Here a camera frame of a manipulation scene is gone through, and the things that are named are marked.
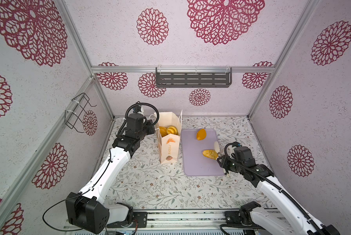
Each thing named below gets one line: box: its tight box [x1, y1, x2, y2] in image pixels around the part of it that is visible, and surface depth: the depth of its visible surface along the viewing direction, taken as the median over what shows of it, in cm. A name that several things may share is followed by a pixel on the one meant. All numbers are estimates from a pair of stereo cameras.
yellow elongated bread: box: [201, 149, 219, 161], surface depth 97 cm
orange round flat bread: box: [196, 128, 207, 141], surface depth 105 cm
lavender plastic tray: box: [180, 128, 225, 176], surface depth 99 cm
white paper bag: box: [153, 109, 183, 165], surface depth 89 cm
